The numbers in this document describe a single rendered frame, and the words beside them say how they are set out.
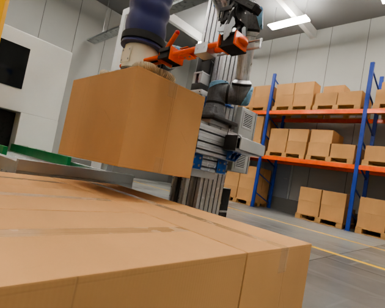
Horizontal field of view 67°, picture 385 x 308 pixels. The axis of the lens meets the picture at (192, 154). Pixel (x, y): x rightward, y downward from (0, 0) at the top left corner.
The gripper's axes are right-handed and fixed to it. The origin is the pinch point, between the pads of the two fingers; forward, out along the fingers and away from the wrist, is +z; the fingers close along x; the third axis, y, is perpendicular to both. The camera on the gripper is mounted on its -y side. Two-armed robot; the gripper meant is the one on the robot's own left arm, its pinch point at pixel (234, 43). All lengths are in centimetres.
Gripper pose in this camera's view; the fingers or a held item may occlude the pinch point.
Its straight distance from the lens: 117.3
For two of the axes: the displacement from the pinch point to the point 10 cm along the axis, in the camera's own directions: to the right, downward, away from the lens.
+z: -1.9, 9.8, -0.5
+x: -6.8, -1.7, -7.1
